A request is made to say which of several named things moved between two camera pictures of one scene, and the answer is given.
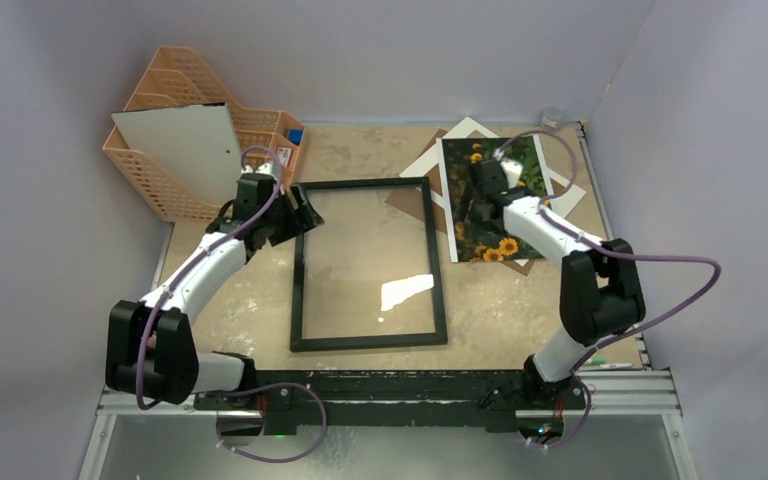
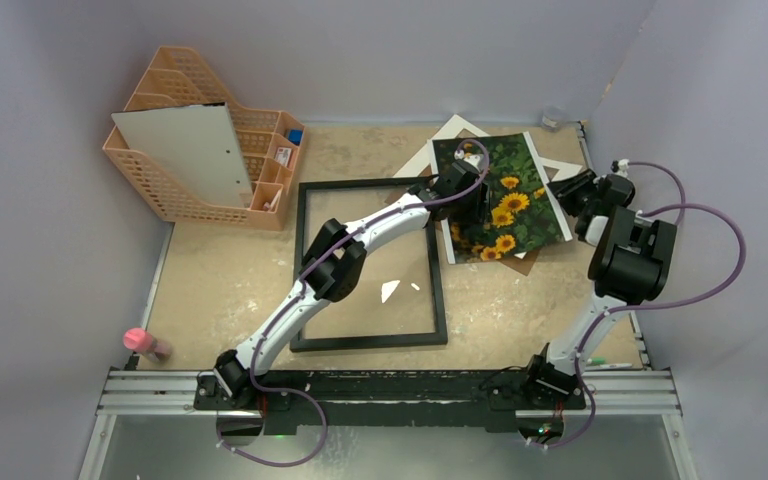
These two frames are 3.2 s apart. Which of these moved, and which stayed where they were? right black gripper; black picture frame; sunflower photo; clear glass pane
Moved: right black gripper
Stayed: clear glass pane; sunflower photo; black picture frame
